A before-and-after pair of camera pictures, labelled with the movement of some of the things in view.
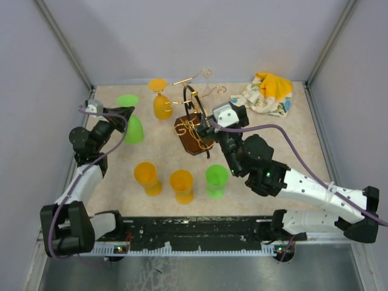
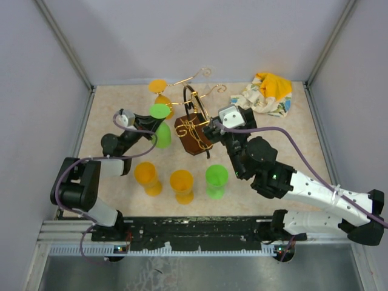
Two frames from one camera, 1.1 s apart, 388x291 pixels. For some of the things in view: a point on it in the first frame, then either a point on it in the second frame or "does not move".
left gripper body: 116,122 -> 133,136
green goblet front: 216,176 does not move
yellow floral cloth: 266,94 does not move
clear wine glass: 207,73 does not move
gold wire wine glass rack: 191,142 does not move
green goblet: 134,132 -> 163,133
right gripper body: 231,142 does not move
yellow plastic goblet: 162,109 does not move
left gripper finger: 125,111 -> 147,122
